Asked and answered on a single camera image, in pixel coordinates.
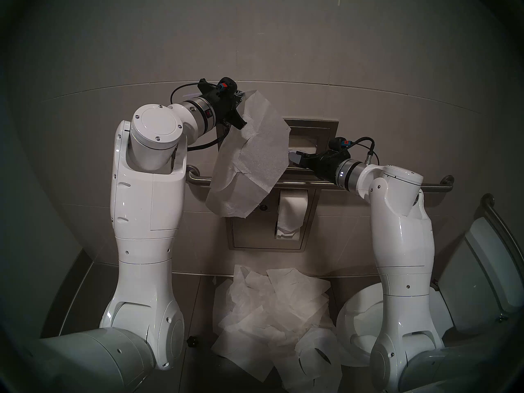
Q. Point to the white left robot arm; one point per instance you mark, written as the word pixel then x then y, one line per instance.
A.
pixel 143 216

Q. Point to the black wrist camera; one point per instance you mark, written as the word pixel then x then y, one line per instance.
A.
pixel 342 144
pixel 224 85

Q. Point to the white toilet with tank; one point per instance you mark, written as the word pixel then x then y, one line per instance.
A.
pixel 483 273

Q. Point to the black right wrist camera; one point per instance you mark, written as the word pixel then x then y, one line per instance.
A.
pixel 342 144

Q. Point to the short steel grab bar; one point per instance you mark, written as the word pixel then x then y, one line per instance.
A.
pixel 501 228

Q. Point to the small black knob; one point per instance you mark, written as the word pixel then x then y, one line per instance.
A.
pixel 192 341

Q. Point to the long steel grab bar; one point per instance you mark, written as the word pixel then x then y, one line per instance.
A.
pixel 438 185

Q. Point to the stainless steel wall dispenser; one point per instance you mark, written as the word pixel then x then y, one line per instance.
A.
pixel 311 216

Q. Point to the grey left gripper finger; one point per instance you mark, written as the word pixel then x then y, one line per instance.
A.
pixel 239 94

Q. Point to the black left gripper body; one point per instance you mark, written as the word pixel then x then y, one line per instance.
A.
pixel 225 107

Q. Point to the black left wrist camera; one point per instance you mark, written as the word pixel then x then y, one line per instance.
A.
pixel 224 85

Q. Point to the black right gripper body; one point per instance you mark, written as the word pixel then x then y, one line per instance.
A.
pixel 325 167

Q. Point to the white toilet paper roll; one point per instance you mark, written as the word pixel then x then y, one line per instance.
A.
pixel 291 216

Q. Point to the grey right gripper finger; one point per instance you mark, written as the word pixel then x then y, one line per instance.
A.
pixel 299 154
pixel 297 162

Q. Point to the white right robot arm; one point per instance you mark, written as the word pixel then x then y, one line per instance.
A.
pixel 401 249

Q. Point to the white paper seat cover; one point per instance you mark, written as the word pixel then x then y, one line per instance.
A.
pixel 319 347
pixel 266 310
pixel 249 159
pixel 245 277
pixel 294 279
pixel 237 351

